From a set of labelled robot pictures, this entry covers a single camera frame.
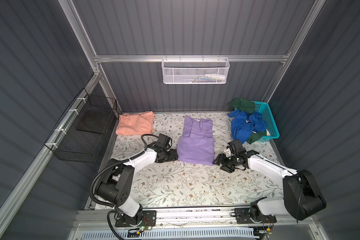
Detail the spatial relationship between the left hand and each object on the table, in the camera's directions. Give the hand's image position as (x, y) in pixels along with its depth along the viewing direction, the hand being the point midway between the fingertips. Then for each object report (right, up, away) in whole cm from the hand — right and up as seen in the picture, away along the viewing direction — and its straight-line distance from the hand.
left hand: (174, 157), depth 91 cm
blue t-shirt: (+46, +21, +8) cm, 51 cm away
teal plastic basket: (+68, +34, +23) cm, 80 cm away
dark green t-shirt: (+53, +36, +23) cm, 68 cm away
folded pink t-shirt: (-31, +22, +20) cm, 42 cm away
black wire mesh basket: (-44, +14, -19) cm, 50 cm away
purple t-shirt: (+15, +7, +9) cm, 19 cm away
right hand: (+26, -4, -4) cm, 27 cm away
